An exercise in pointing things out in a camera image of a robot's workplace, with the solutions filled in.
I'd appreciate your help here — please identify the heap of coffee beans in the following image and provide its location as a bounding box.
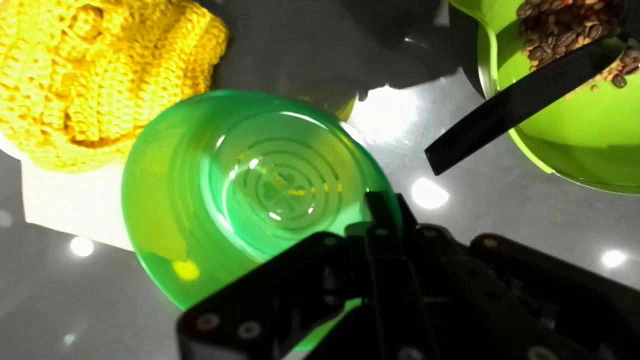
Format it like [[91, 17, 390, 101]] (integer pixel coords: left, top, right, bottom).
[[516, 0, 640, 90]]

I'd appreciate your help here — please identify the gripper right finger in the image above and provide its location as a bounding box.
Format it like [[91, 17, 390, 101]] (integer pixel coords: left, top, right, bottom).
[[397, 194, 640, 360]]

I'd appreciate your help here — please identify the white block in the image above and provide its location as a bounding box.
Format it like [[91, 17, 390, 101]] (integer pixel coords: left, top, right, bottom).
[[0, 132, 136, 252]]

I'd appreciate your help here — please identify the translucent green plastic bowl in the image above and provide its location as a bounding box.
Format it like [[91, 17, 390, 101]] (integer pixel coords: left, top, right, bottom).
[[121, 89, 404, 352]]

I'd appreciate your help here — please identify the yellow knitted cloth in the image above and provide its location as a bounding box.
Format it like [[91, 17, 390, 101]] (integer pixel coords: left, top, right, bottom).
[[0, 0, 230, 174]]

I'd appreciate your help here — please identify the lime green bowl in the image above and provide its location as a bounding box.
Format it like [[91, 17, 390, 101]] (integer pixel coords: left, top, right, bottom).
[[448, 0, 640, 196]]

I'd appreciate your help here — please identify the black scoop handle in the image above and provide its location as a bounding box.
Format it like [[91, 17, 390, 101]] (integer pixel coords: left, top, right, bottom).
[[424, 34, 632, 177]]

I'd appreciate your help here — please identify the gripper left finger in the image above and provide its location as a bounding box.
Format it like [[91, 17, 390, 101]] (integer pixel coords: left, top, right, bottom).
[[176, 191, 437, 360]]

